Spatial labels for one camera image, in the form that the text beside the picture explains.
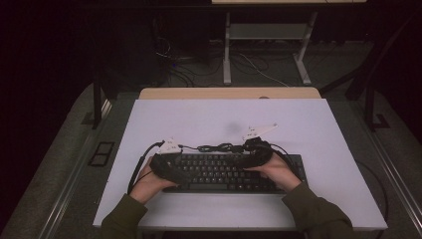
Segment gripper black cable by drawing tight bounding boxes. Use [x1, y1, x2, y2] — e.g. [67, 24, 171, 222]
[269, 142, 389, 239]
[127, 140, 166, 197]

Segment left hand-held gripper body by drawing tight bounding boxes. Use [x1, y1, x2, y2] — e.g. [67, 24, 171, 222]
[148, 137, 183, 183]

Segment aluminium floor rail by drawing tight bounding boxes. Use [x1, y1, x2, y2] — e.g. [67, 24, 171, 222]
[38, 99, 113, 239]
[349, 106, 422, 230]

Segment white floor cable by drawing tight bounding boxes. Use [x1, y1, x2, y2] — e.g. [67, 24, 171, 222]
[238, 53, 291, 88]

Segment person's right hand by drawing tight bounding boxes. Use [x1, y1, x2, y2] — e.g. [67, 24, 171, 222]
[243, 152, 303, 193]

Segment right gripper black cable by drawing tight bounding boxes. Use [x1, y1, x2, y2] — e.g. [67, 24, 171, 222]
[269, 142, 389, 239]

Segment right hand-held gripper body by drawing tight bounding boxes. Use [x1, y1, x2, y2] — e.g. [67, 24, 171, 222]
[242, 122, 278, 167]

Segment black floor cables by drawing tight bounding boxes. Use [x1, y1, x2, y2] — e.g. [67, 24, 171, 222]
[154, 36, 224, 88]

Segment black computer keyboard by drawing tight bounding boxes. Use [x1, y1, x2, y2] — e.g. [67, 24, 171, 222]
[162, 152, 308, 195]

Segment black keyboard cable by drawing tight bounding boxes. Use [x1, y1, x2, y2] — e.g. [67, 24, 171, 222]
[178, 141, 249, 154]

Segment white metal desk frame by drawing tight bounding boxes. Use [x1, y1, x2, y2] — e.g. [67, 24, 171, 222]
[211, 0, 367, 87]

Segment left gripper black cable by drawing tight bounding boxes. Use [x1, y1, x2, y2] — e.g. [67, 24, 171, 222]
[127, 140, 166, 197]

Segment black metal stand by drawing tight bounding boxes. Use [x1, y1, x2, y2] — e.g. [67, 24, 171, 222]
[319, 13, 422, 132]
[92, 78, 105, 130]

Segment person's left hand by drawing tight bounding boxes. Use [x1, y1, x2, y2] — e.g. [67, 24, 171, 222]
[128, 165, 177, 205]

